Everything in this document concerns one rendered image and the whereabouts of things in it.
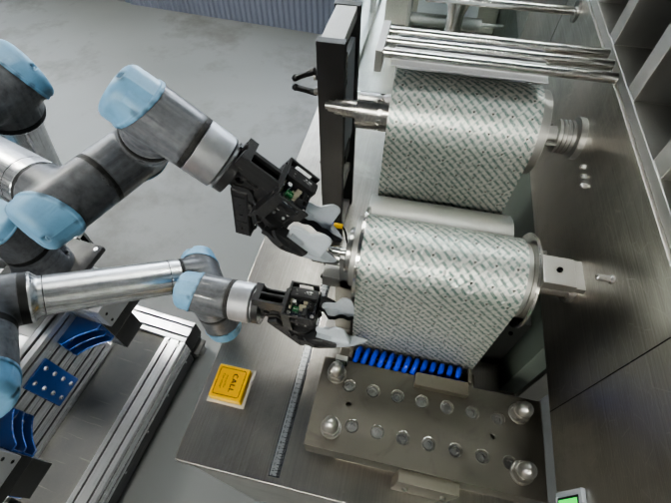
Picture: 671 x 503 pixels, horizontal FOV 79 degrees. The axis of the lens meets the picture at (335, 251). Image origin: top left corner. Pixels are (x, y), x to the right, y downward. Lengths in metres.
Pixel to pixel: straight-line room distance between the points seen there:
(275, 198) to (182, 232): 1.92
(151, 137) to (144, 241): 1.95
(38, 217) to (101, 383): 1.36
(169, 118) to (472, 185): 0.51
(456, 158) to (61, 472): 1.63
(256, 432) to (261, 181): 0.55
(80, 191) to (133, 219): 2.03
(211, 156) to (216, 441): 0.60
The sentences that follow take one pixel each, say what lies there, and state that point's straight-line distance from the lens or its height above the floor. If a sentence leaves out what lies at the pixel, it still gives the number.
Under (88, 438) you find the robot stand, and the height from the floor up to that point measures 0.21.
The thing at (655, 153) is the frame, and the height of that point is 1.46.
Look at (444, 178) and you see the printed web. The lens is 0.76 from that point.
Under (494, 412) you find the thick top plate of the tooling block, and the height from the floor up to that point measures 1.03.
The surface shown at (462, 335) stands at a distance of 0.72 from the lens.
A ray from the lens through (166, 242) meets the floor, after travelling 2.42.
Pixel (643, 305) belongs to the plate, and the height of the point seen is 1.39.
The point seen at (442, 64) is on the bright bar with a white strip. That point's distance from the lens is 0.72.
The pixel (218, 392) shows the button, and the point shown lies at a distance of 0.93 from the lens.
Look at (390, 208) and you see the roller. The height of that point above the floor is 1.23.
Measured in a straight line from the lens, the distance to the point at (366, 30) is 1.52.
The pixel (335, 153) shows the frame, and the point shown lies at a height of 1.21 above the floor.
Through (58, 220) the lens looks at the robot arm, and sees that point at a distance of 0.58.
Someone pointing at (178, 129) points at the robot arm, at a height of 1.48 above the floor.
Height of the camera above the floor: 1.78
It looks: 54 degrees down
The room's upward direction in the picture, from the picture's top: straight up
